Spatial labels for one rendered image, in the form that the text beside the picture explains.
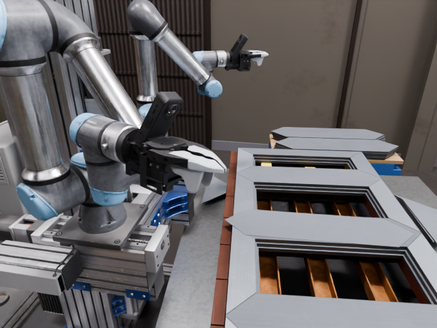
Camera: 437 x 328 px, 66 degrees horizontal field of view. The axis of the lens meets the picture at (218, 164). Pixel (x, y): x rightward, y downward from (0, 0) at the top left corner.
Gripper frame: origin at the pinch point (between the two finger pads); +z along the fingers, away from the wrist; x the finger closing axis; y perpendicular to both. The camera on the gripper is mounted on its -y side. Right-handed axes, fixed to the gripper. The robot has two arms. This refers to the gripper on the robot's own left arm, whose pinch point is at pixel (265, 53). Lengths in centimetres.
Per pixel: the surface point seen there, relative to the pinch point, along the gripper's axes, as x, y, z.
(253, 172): 16, 58, -6
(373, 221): 69, 50, 26
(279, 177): 24, 56, 5
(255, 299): 94, 47, -35
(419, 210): 60, 59, 61
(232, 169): 4, 63, -14
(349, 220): 66, 51, 17
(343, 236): 75, 49, 9
